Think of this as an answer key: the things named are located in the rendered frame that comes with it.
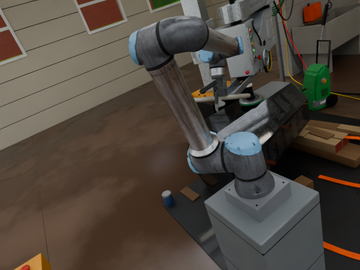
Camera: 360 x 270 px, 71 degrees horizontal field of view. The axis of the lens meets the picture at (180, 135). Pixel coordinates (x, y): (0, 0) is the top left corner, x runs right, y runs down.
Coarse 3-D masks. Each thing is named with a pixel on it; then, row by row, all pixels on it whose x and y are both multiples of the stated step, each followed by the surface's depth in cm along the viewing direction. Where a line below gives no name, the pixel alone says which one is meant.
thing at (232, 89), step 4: (252, 76) 220; (236, 80) 219; (240, 80) 226; (248, 80) 212; (232, 84) 213; (236, 84) 219; (240, 84) 217; (244, 84) 205; (248, 84) 212; (228, 88) 206; (232, 88) 213; (236, 88) 210; (240, 88) 198; (244, 88) 205; (228, 92) 206; (232, 92) 204; (236, 92) 192; (240, 92) 198
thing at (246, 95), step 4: (208, 96) 153; (212, 96) 152; (220, 96) 151; (224, 96) 151; (228, 96) 152; (232, 96) 152; (236, 96) 153; (240, 96) 155; (244, 96) 158; (248, 96) 162; (196, 100) 156; (200, 100) 154; (204, 100) 153; (208, 100) 152; (212, 100) 152
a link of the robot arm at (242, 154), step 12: (240, 132) 117; (228, 144) 111; (240, 144) 109; (252, 144) 107; (228, 156) 112; (240, 156) 108; (252, 156) 108; (228, 168) 114; (240, 168) 112; (252, 168) 110; (264, 168) 113
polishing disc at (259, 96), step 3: (255, 93) 240; (258, 93) 238; (258, 96) 231; (261, 96) 229; (240, 99) 239; (243, 99) 236; (252, 99) 230; (255, 99) 228; (258, 99) 226; (240, 102) 234; (243, 102) 230; (246, 102) 228; (249, 102) 226; (252, 102) 225; (255, 102) 225
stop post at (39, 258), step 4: (36, 256) 104; (40, 256) 103; (28, 260) 103; (32, 260) 102; (36, 260) 102; (40, 260) 101; (44, 260) 104; (24, 264) 102; (28, 264) 101; (32, 264) 100; (36, 264) 100; (40, 264) 99; (44, 264) 102; (48, 264) 106; (16, 268) 101; (20, 268) 100; (32, 268) 98; (36, 268) 98; (40, 268) 97; (44, 268) 99; (48, 268) 103
